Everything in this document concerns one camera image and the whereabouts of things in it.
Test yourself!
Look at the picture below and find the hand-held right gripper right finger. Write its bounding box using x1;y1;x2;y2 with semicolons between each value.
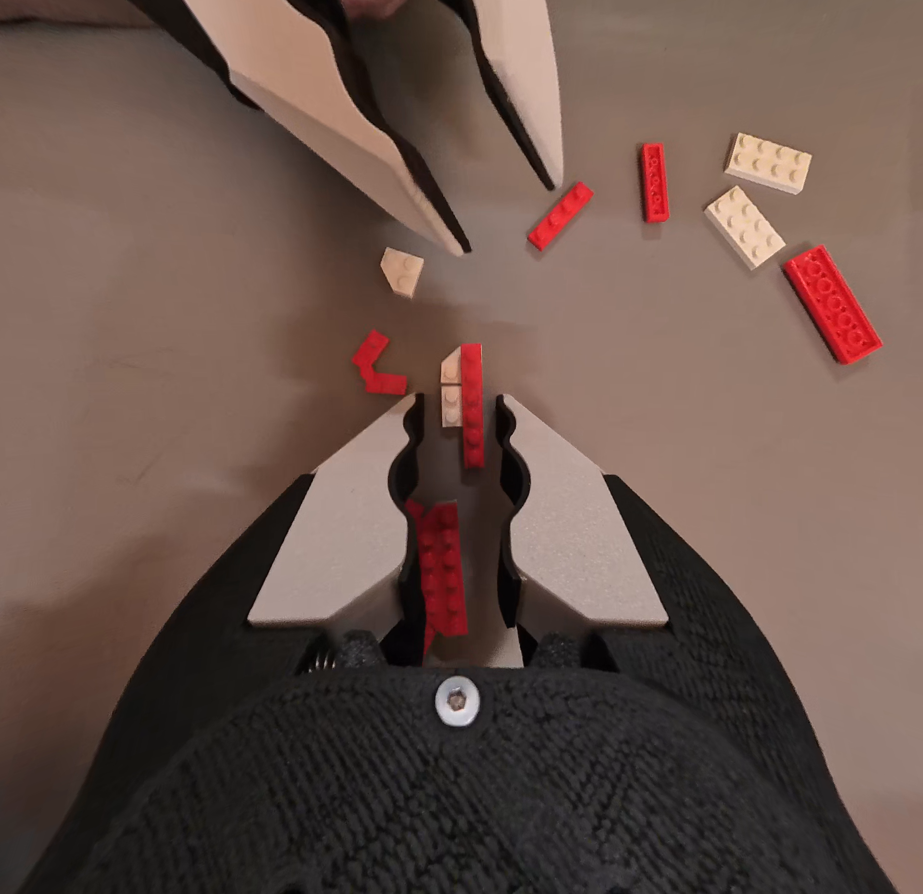
496;394;672;632

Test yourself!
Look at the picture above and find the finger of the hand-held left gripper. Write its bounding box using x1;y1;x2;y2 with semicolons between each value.
424;0;566;193
163;0;474;258

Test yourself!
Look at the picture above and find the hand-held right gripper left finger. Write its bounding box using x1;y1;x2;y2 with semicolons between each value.
247;393;426;650

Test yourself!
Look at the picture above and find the red and white lego strip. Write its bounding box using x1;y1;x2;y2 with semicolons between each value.
440;343;486;470

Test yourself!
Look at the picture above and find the red lego wedge assembly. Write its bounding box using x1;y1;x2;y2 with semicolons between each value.
402;499;471;657

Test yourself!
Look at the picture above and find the small red lego plate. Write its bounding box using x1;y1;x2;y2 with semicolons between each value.
527;181;595;252
639;142;671;224

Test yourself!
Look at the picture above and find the red angled lego piece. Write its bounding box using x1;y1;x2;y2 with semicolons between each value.
351;329;409;396

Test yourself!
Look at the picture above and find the wide red lego plate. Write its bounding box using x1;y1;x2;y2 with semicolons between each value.
783;244;884;366

